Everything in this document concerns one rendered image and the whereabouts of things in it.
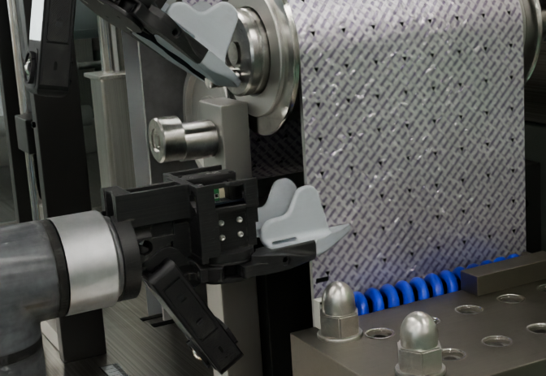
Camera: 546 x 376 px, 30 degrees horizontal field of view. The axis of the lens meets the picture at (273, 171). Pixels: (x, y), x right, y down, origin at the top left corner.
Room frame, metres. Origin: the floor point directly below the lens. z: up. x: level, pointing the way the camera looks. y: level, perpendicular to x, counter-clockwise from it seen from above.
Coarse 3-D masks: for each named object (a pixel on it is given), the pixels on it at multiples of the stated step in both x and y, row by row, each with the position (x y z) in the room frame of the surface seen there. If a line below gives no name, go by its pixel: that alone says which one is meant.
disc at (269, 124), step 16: (224, 0) 0.93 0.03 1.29; (272, 0) 0.85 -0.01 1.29; (288, 16) 0.83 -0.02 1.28; (288, 32) 0.83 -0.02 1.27; (288, 48) 0.83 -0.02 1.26; (288, 64) 0.83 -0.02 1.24; (288, 80) 0.83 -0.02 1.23; (288, 96) 0.83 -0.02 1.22; (272, 112) 0.86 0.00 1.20; (288, 112) 0.84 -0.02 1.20; (256, 128) 0.89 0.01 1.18; (272, 128) 0.86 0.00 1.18
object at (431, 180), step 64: (320, 128) 0.84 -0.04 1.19; (384, 128) 0.87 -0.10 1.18; (448, 128) 0.90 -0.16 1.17; (512, 128) 0.93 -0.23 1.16; (320, 192) 0.84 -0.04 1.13; (384, 192) 0.87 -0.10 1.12; (448, 192) 0.90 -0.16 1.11; (512, 192) 0.93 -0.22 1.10; (320, 256) 0.84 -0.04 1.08; (384, 256) 0.87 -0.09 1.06; (448, 256) 0.90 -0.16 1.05
